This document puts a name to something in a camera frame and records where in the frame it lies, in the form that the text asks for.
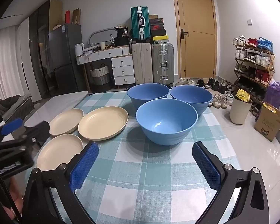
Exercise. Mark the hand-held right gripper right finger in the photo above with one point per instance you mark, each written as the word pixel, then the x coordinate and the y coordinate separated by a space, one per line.
pixel 207 168

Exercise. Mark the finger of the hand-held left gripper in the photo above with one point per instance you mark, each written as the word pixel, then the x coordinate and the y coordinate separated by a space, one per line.
pixel 11 126
pixel 38 130

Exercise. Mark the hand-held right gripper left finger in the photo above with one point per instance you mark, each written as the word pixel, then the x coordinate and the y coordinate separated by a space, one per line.
pixel 84 168

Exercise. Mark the large beige plate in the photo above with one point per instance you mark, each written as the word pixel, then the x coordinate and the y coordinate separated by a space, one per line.
pixel 102 123

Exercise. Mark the blue bowl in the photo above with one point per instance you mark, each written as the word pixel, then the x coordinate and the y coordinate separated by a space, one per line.
pixel 165 123
pixel 147 93
pixel 191 95

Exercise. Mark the person's left hand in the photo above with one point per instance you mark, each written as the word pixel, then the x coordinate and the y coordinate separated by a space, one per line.
pixel 16 191

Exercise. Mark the dark clothes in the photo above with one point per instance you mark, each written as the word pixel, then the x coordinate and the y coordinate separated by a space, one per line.
pixel 7 102

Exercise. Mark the grey quilted mattress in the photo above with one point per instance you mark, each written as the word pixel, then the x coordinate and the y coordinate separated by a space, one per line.
pixel 25 106

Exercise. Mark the grey low table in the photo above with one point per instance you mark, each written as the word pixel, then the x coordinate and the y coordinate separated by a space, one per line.
pixel 58 105

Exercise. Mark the white curtain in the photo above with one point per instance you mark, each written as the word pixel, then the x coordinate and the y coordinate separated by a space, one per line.
pixel 2 70

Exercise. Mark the teal checked tablecloth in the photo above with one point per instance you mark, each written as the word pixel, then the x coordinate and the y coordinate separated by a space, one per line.
pixel 142 182

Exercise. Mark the beige trash bin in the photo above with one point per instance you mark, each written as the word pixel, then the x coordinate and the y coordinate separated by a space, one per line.
pixel 240 112

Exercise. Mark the white wardrobe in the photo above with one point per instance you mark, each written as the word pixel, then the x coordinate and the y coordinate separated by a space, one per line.
pixel 25 58

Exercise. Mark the cardboard box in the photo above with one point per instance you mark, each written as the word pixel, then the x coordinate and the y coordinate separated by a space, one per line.
pixel 267 126

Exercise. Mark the yellow plastic bag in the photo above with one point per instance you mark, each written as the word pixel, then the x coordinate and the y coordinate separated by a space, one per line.
pixel 242 95

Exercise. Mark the woven laundry basket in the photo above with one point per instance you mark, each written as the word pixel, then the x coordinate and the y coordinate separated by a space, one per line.
pixel 99 77

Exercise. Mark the row of sneakers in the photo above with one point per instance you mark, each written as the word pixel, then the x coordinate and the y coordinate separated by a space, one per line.
pixel 218 86

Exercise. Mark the dark grey fridge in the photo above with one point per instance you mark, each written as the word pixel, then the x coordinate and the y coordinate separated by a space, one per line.
pixel 65 51

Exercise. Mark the yellow snack packets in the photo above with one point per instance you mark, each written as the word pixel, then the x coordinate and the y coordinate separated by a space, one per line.
pixel 270 108

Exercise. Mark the white kettle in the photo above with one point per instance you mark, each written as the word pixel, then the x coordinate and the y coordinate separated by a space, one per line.
pixel 79 50

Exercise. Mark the black glass wardrobe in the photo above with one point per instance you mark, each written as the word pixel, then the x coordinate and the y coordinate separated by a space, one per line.
pixel 40 39

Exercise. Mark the purple plastic bag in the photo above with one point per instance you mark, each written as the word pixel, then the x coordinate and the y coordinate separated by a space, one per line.
pixel 274 95

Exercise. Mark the white desk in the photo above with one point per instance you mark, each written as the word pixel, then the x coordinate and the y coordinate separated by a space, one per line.
pixel 102 54

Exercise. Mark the white drawer cabinet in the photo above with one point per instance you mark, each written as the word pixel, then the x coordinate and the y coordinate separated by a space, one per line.
pixel 122 70

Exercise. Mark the white cup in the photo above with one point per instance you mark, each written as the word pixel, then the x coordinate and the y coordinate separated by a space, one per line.
pixel 103 45

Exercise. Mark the oval mirror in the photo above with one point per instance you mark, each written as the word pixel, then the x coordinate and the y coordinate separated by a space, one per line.
pixel 100 35

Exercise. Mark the silver suitcase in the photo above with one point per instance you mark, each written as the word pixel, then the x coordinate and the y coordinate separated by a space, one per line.
pixel 162 63

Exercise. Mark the wooden door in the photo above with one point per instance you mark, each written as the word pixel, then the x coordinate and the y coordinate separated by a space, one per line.
pixel 197 51

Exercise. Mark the red bag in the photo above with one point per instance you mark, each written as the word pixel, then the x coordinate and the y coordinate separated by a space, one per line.
pixel 68 16

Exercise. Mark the brown cardboard carton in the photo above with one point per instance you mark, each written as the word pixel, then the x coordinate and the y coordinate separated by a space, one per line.
pixel 76 16

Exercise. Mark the beige suitcase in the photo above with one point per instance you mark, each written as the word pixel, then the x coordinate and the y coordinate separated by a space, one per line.
pixel 142 63

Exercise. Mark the shoe rack with shoes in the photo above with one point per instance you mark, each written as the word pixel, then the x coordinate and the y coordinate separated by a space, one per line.
pixel 261 59

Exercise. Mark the black bag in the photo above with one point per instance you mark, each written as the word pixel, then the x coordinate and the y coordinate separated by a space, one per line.
pixel 121 38

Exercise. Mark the wooden shoe rack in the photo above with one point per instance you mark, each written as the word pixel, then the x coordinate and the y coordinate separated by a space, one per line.
pixel 271 59

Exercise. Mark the yellow black shoe box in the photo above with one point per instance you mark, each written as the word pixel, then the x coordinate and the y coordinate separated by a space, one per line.
pixel 160 39

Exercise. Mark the black red shoe box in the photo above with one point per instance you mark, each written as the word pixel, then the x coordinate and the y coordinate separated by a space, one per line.
pixel 158 29

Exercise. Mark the green suitcase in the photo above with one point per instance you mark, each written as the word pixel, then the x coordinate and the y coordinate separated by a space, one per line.
pixel 138 23

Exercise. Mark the brown shoe box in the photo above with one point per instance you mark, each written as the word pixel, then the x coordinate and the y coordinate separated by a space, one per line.
pixel 153 16

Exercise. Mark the white wall switch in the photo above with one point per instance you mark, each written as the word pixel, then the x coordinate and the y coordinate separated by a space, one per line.
pixel 249 21

